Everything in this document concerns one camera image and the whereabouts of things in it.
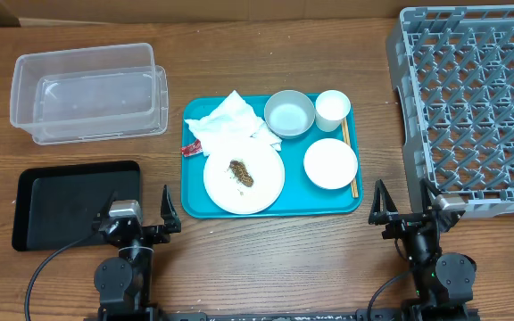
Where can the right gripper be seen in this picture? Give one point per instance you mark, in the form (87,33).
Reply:
(388,210)

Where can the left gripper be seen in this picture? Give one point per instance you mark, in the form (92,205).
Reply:
(171,221)

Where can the small white plate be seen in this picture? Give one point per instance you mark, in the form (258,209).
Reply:
(330,164)

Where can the wooden chopstick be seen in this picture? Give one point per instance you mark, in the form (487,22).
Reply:
(347,140)

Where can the white cup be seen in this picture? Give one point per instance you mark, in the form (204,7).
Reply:
(331,107)

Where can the grey bowl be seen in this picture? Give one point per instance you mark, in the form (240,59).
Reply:
(289,113)

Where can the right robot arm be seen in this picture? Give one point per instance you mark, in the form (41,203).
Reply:
(443,281)

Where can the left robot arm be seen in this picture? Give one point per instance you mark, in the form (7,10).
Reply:
(124,282)

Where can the grey dishwasher rack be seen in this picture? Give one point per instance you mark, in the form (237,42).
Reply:
(453,70)

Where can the black plastic tray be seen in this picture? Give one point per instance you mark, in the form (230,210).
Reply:
(55,206)

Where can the red sauce packet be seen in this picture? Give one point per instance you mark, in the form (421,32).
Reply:
(192,149)

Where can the teal serving tray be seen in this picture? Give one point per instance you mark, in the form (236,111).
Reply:
(299,197)

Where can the brown food scrap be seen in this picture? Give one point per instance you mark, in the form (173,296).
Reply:
(241,173)

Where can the clear plastic storage bin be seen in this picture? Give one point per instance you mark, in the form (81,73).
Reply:
(85,92)

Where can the crumpled white paper napkin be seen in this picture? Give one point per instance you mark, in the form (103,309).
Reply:
(233,118)

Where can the large white plate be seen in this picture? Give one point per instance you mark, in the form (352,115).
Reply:
(263,163)

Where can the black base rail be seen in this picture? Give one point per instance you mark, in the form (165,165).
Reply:
(358,315)

